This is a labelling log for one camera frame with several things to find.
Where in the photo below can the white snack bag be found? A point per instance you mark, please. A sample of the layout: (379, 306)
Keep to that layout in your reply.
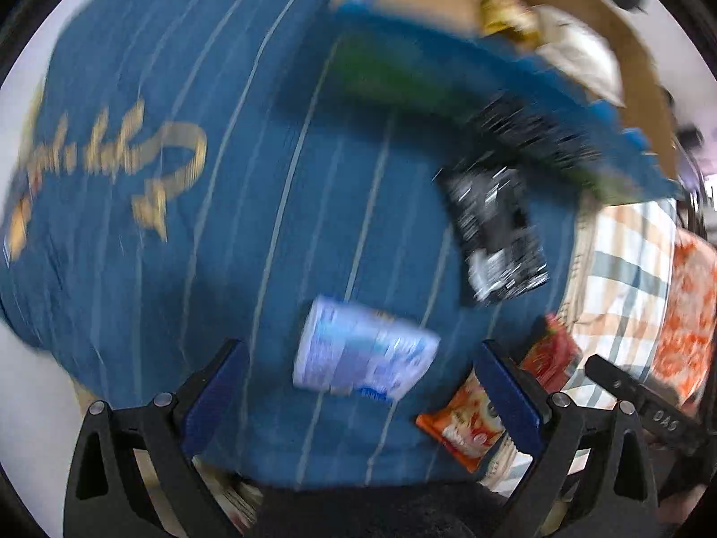
(582, 53)

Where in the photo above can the orange floral cloth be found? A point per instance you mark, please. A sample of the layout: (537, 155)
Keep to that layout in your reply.
(686, 319)

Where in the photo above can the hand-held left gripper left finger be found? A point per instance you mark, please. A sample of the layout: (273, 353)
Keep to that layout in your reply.
(217, 398)

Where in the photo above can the checked cloth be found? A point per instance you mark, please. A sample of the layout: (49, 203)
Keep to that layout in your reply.
(616, 269)

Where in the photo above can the orange snack packet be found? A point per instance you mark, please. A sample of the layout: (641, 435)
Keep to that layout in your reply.
(462, 423)

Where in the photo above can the cardboard box with blue rim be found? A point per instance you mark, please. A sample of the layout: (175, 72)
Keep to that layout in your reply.
(403, 73)

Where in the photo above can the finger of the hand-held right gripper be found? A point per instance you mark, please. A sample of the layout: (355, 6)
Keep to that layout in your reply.
(619, 386)

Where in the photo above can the white and blue snack packet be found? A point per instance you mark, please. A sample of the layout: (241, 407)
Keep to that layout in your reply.
(358, 350)

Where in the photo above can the yellow snack packet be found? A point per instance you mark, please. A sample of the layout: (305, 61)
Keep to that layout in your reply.
(504, 14)

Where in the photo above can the blue striped blanket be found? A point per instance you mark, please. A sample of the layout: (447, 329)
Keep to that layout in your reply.
(168, 269)

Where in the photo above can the red snack packet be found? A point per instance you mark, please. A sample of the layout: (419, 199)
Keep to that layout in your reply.
(552, 353)

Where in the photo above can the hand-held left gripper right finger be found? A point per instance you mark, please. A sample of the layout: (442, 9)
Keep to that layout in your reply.
(508, 403)

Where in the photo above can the black snack packet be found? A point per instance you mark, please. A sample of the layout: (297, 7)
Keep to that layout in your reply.
(540, 131)
(496, 230)

